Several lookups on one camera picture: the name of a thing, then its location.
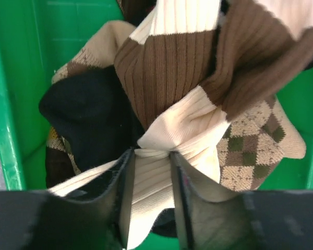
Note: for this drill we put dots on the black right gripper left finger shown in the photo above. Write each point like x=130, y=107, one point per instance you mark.
x=98, y=219

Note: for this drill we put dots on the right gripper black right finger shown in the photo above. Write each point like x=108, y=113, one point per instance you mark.
x=210, y=216

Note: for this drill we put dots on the brown yellow argyle sock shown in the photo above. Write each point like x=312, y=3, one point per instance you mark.
x=59, y=160

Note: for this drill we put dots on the black white striped sock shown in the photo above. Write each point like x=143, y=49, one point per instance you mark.
x=92, y=112

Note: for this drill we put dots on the brown cream striped sock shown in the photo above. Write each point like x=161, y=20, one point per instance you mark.
x=116, y=38

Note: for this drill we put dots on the green plastic tray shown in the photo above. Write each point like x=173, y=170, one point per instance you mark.
x=36, y=39

